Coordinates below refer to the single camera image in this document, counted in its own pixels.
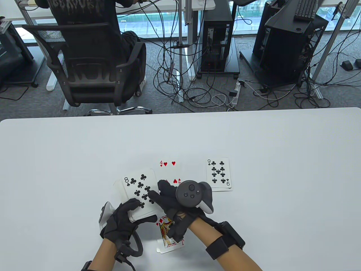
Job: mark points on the person's right hand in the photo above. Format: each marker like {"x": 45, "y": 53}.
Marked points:
{"x": 167, "y": 200}

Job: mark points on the person's left hand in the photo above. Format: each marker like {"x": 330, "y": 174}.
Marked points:
{"x": 120, "y": 225}

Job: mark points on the diamonds face playing card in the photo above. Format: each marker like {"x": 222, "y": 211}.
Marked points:
{"x": 163, "y": 228}

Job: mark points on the red hearts playing card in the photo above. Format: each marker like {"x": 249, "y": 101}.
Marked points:
{"x": 169, "y": 170}

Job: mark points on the deck of playing cards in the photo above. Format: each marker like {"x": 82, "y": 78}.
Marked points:
{"x": 120, "y": 194}

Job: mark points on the single red diamond playing card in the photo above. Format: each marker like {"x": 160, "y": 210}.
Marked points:
{"x": 158, "y": 249}

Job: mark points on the person's left forearm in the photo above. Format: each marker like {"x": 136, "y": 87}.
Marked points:
{"x": 103, "y": 257}

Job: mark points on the person's right forearm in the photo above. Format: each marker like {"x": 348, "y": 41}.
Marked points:
{"x": 203, "y": 231}

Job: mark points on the white power strip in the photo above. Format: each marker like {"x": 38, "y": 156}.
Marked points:
{"x": 236, "y": 98}

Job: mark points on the black power adapter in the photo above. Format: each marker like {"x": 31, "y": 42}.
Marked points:
{"x": 233, "y": 93}

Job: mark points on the black mesh office chair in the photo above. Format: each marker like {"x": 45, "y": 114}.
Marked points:
{"x": 90, "y": 84}

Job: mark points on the black wheeled computer stand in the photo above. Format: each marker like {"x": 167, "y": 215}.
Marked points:
{"x": 232, "y": 65}

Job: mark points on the black computer tower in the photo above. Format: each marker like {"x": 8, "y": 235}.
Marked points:
{"x": 218, "y": 17}
{"x": 265, "y": 17}

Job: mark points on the large black computer case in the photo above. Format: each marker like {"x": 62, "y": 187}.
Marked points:
{"x": 287, "y": 50}

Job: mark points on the black equipment cart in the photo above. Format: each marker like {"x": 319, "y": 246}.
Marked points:
{"x": 11, "y": 56}

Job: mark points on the black foot pedal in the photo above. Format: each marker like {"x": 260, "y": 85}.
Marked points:
{"x": 346, "y": 65}
{"x": 358, "y": 63}

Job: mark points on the black keyboard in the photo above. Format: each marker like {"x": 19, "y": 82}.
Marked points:
{"x": 306, "y": 10}

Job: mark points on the aluminium frame leg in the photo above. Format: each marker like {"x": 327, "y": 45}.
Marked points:
{"x": 328, "y": 46}
{"x": 26, "y": 15}

